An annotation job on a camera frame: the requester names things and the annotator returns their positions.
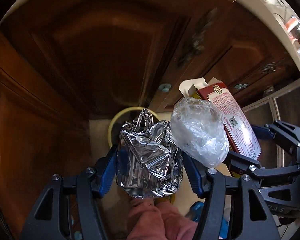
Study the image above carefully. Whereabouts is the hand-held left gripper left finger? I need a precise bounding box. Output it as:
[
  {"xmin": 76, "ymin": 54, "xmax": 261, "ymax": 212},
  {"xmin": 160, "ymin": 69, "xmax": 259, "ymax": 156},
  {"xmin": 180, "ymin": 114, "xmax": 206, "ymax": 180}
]
[{"xmin": 20, "ymin": 144, "xmax": 118, "ymax": 240}]

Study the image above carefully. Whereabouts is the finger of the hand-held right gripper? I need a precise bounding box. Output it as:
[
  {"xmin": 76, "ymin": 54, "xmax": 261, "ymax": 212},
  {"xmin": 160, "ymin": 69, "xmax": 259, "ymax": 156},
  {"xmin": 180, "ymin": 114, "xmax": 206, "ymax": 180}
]
[
  {"xmin": 252, "ymin": 120, "xmax": 300, "ymax": 153},
  {"xmin": 226, "ymin": 152, "xmax": 300, "ymax": 181}
]

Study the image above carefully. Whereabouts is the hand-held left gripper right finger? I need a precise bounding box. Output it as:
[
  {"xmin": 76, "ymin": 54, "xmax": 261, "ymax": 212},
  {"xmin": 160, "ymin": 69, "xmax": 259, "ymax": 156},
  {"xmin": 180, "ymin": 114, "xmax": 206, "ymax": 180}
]
[{"xmin": 182, "ymin": 154, "xmax": 277, "ymax": 240}]

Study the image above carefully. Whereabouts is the silver foil bag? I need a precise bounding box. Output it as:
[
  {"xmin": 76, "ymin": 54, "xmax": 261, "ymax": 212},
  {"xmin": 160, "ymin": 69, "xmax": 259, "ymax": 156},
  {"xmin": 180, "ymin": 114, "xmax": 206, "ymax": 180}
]
[{"xmin": 116, "ymin": 109, "xmax": 184, "ymax": 199}]

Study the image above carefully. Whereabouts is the yellow rimmed trash can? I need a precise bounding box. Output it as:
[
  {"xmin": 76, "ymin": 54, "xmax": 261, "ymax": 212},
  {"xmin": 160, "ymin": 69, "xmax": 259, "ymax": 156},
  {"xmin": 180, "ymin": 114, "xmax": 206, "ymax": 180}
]
[{"xmin": 107, "ymin": 106, "xmax": 175, "ymax": 203}]

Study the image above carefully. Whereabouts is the clear plastic bag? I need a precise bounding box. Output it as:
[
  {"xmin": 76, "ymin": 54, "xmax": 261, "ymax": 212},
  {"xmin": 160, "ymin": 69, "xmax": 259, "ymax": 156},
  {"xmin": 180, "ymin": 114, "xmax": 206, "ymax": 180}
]
[{"xmin": 170, "ymin": 97, "xmax": 230, "ymax": 167}]

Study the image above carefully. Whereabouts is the red and yellow carton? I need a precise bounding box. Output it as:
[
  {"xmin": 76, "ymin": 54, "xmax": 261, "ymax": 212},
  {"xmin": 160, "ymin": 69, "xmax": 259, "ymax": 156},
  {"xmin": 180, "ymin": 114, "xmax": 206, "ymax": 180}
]
[{"xmin": 179, "ymin": 77, "xmax": 262, "ymax": 178}]

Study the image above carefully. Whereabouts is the glass cabinet door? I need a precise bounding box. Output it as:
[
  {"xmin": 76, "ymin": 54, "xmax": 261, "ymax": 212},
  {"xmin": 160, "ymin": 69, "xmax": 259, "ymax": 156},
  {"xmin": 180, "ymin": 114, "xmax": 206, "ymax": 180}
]
[{"xmin": 241, "ymin": 76, "xmax": 300, "ymax": 170}]

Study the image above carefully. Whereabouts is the blue plastic item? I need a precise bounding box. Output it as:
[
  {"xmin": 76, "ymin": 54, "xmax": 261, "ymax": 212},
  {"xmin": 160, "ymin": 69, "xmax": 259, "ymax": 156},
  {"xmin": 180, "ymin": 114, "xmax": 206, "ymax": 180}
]
[{"xmin": 187, "ymin": 202, "xmax": 232, "ymax": 239}]

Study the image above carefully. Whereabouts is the person's pink trouser leg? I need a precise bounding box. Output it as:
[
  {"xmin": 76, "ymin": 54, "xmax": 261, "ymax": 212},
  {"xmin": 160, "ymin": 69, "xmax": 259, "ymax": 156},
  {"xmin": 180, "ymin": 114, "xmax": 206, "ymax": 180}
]
[{"xmin": 127, "ymin": 199, "xmax": 198, "ymax": 240}]

